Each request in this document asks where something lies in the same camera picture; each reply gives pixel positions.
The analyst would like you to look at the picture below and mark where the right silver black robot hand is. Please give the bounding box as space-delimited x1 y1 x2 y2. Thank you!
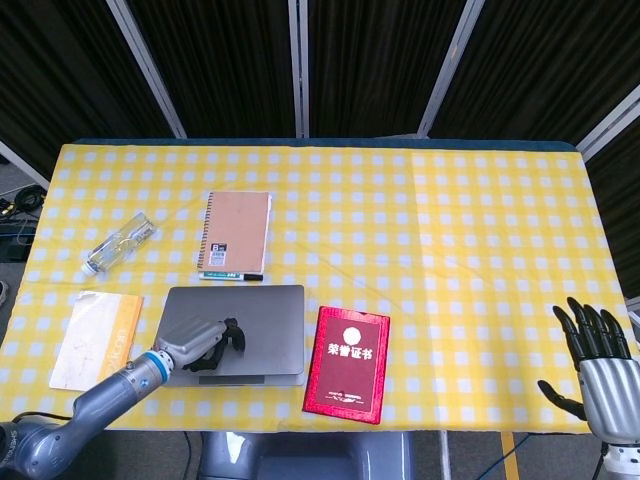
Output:
536 296 640 445

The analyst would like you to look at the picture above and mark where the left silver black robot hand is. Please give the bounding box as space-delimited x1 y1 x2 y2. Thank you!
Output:
153 316 248 373

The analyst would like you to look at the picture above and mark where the grey laptop computer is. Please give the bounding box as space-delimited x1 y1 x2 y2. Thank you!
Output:
149 284 307 387

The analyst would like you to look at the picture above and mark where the white and orange booklet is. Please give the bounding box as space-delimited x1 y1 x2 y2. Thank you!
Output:
48 290 145 392

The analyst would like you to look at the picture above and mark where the brown spiral notebook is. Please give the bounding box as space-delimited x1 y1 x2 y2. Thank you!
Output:
196 190 275 276

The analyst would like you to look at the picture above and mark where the clear plastic water bottle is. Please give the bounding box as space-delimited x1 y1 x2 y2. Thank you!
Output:
81 211 158 276

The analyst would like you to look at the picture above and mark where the red honorary credential certificate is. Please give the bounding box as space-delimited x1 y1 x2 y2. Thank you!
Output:
302 305 393 427

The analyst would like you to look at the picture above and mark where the grey robot torso base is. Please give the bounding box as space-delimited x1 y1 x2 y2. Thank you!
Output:
198 429 416 480

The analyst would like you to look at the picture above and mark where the white table leg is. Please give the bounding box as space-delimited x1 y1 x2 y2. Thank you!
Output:
438 430 453 480

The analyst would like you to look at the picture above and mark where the black folding screen panel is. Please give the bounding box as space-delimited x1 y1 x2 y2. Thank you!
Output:
433 0 640 146
0 0 177 177
582 84 640 301
124 0 303 140
303 0 474 139

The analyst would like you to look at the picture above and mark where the yellow white checkered tablecloth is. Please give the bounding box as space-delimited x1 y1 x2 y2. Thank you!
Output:
0 143 640 433

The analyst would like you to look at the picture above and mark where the black cable bundle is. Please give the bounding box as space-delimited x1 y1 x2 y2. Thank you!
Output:
0 183 49 221

